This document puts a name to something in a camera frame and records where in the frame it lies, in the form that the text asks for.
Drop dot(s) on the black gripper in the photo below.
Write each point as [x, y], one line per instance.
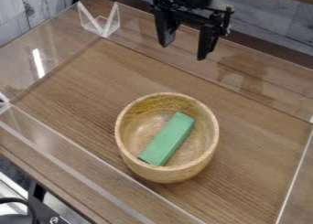
[207, 13]

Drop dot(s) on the green rectangular stick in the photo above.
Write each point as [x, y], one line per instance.
[167, 140]

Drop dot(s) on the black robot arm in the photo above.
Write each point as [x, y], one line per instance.
[210, 15]

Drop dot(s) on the wooden bowl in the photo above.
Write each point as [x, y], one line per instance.
[139, 122]

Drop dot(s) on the clear acrylic corner bracket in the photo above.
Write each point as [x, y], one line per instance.
[102, 26]

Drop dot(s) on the black table leg bracket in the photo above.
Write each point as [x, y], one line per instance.
[45, 215]

